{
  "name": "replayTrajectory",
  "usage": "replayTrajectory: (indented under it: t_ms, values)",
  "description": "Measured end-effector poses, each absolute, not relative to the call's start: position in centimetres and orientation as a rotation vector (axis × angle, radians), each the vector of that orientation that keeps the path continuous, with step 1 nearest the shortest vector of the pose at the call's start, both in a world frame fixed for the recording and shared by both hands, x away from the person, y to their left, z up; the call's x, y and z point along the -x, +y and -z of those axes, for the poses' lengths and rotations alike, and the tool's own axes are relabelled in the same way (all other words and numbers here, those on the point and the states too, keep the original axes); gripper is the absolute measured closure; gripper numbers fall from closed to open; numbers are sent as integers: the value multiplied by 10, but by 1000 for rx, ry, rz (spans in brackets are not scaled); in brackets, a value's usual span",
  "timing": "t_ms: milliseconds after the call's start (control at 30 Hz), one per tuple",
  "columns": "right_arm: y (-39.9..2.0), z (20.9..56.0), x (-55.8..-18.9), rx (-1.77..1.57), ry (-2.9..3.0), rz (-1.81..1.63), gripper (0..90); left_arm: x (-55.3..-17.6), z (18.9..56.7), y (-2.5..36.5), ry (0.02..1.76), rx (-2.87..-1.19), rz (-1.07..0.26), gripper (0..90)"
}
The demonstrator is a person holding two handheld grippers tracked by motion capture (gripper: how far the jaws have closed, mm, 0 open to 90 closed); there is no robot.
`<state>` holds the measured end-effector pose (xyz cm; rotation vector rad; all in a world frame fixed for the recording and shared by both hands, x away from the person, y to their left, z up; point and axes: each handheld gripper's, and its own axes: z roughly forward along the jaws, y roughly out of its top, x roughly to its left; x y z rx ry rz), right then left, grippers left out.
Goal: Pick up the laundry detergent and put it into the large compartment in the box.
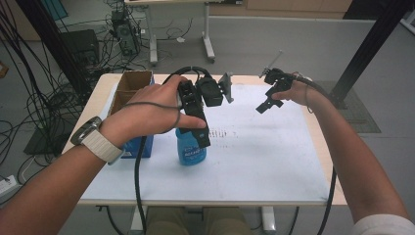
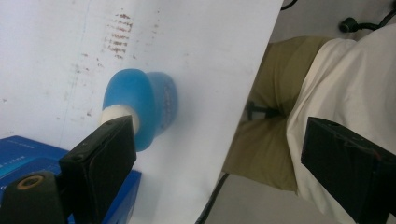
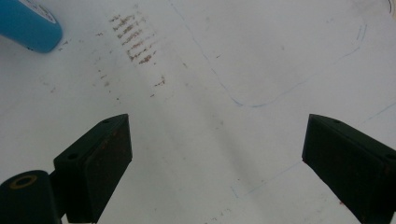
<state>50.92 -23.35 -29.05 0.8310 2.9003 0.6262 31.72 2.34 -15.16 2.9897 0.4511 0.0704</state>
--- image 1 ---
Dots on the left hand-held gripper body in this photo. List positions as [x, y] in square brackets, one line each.
[210, 93]

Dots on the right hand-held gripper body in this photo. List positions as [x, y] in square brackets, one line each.
[280, 78]

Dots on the blue plastic bottle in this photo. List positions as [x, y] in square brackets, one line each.
[191, 153]

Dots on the blue cardboard box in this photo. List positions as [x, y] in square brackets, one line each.
[133, 81]

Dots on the person's right hand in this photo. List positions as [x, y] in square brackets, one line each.
[298, 93]

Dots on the person's left hand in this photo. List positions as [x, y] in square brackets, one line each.
[143, 114]

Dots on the white background desk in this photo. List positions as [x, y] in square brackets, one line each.
[208, 39]

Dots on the white table mat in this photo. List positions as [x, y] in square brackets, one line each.
[254, 163]

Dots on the wooden cabinet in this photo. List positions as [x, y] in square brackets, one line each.
[280, 8]

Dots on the person's right leg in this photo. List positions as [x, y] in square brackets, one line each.
[225, 222]

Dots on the person's leg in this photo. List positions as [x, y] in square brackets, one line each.
[166, 222]
[225, 222]

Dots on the person's left leg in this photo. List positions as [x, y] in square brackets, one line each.
[166, 222]

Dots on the black computer tower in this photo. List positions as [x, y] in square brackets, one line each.
[125, 31]

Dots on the white table leg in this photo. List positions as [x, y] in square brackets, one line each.
[268, 218]
[136, 218]

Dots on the black box on floor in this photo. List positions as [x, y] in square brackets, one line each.
[81, 45]

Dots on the white sleeve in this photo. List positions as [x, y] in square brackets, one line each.
[385, 226]

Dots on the white power strip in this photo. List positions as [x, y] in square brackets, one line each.
[7, 186]

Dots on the black metal stand post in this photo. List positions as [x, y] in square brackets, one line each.
[55, 42]
[368, 49]

